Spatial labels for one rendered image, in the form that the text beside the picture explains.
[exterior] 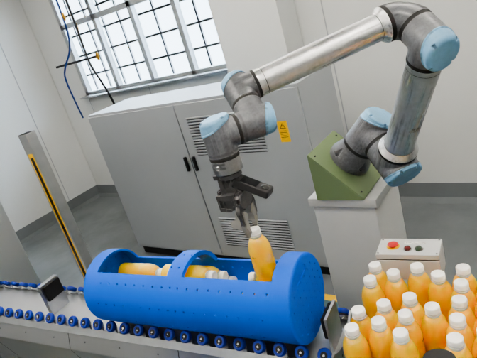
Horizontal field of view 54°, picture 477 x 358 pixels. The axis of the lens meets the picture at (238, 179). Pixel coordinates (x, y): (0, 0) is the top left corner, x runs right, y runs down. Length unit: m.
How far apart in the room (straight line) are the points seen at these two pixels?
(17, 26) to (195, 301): 5.68
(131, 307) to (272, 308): 0.58
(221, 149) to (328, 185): 0.84
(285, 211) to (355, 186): 1.40
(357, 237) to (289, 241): 1.41
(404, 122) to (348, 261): 0.81
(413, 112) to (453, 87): 2.32
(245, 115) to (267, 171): 1.99
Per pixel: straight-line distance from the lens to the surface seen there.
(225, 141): 1.31
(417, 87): 1.60
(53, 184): 2.52
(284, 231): 3.49
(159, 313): 1.71
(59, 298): 2.40
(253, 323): 1.49
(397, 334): 1.33
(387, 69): 4.08
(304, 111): 3.00
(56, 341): 2.33
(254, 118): 1.33
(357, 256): 2.22
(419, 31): 1.51
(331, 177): 2.03
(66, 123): 6.96
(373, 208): 2.06
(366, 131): 2.00
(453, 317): 1.36
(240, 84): 1.42
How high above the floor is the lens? 1.99
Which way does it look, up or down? 20 degrees down
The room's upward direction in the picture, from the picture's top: 17 degrees counter-clockwise
